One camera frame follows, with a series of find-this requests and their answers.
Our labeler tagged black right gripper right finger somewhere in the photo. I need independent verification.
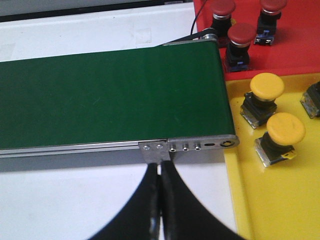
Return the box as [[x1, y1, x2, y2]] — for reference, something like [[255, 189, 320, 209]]
[[160, 160, 243, 240]]

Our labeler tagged aluminium conveyor frame rail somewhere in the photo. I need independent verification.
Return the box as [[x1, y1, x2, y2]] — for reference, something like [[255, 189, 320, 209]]
[[0, 139, 168, 158]]

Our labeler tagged green conveyor belt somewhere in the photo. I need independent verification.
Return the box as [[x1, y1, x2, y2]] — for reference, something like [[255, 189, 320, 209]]
[[0, 40, 236, 151]]

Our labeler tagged right steel support bracket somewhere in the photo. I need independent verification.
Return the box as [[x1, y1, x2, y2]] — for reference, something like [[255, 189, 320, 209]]
[[138, 140, 171, 164]]

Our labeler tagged white cabinet front panel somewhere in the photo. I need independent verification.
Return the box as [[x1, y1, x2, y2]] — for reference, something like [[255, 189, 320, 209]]
[[0, 0, 193, 17]]

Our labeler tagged red black wire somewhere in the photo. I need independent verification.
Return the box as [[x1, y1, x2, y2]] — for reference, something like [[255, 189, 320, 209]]
[[190, 0, 208, 36]]

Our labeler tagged red mushroom push button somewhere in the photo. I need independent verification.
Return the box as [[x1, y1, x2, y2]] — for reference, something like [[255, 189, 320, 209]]
[[210, 0, 236, 48]]

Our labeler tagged yellow button yellow latch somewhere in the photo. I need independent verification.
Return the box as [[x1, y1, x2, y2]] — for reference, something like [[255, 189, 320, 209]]
[[255, 112, 306, 168]]

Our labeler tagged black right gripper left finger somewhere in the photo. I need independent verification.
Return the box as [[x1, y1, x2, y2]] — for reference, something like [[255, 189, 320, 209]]
[[90, 163, 160, 240]]

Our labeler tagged right conveyor end plate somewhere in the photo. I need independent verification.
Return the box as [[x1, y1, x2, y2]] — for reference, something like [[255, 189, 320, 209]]
[[167, 134, 240, 153]]

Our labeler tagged yellow mushroom push button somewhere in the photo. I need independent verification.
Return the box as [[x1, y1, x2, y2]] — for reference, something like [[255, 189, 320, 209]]
[[240, 72, 285, 129]]

